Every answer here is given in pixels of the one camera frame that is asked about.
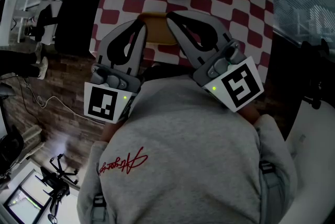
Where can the white side desk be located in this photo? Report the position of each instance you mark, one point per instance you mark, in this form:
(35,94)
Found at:
(10,8)

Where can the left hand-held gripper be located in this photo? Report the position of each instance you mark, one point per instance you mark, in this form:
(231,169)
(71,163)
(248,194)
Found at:
(102,102)

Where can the brown plastic tray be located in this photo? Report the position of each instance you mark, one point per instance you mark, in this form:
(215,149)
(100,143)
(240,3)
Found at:
(157,32)

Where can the person's left forearm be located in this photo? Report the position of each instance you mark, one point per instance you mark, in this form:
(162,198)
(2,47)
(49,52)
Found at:
(110,131)

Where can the checkered cloth covered table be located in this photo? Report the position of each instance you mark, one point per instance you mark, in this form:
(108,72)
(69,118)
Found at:
(240,18)

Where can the black swivel chair star base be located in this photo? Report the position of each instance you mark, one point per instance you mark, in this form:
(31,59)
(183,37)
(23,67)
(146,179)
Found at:
(57,183)

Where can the white curved desk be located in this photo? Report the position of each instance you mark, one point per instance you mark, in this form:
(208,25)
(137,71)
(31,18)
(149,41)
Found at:
(314,165)

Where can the person's right forearm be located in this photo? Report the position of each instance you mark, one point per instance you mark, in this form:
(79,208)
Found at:
(250,114)

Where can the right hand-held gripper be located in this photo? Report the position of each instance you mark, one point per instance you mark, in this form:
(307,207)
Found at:
(240,87)

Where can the person's grey sweatshirt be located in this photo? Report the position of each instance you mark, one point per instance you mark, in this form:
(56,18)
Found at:
(183,152)

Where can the red white checkered tablecloth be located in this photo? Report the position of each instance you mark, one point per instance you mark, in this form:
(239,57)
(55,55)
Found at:
(209,3)

